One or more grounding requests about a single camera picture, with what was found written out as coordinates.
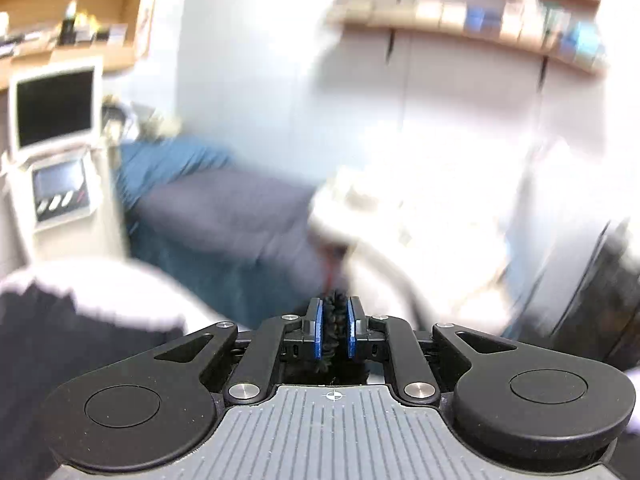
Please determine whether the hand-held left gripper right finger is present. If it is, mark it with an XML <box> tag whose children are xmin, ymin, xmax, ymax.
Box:
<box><xmin>346</xmin><ymin>296</ymin><xmax>519</xmax><ymax>407</ymax></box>

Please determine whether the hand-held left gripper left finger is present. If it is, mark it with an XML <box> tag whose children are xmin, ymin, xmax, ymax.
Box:
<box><xmin>154</xmin><ymin>297</ymin><xmax>325</xmax><ymax>407</ymax></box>

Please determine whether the black knit garment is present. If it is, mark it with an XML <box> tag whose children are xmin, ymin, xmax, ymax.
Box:
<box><xmin>285</xmin><ymin>287</ymin><xmax>385</xmax><ymax>387</ymax></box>

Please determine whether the dark teal bed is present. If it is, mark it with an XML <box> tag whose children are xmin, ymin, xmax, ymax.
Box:
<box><xmin>129</xmin><ymin>220</ymin><xmax>332</xmax><ymax>332</ymax></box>

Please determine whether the white towel pile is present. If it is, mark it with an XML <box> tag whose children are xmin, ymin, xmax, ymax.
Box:
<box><xmin>306</xmin><ymin>164</ymin><xmax>512</xmax><ymax>322</ymax></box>

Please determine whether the grey blanket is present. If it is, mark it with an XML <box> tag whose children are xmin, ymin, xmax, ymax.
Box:
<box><xmin>132</xmin><ymin>167</ymin><xmax>342</xmax><ymax>287</ymax></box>

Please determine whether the pale pink sheet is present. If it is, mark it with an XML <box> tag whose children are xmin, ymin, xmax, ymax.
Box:
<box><xmin>0</xmin><ymin>259</ymin><xmax>217</xmax><ymax>333</ymax></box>

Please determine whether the blue quilt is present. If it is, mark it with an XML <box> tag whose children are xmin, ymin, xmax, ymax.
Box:
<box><xmin>117</xmin><ymin>132</ymin><xmax>237</xmax><ymax>212</ymax></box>

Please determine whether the dark cloth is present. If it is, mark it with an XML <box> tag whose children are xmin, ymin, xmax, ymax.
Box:
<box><xmin>0</xmin><ymin>280</ymin><xmax>188</xmax><ymax>480</ymax></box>

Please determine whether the row of small boxes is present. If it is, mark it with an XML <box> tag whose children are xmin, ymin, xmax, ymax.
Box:
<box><xmin>345</xmin><ymin>0</ymin><xmax>608</xmax><ymax>68</ymax></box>

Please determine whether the white monitor machine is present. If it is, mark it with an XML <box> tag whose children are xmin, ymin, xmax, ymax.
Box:
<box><xmin>0</xmin><ymin>55</ymin><xmax>129</xmax><ymax>269</ymax></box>

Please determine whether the small dark bottle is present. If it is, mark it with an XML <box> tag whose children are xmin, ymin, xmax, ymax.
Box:
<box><xmin>59</xmin><ymin>0</ymin><xmax>84</xmax><ymax>46</ymax></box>

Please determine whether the wooden wall shelf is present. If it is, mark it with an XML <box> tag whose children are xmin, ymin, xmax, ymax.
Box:
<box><xmin>324</xmin><ymin>0</ymin><xmax>612</xmax><ymax>79</ymax></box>

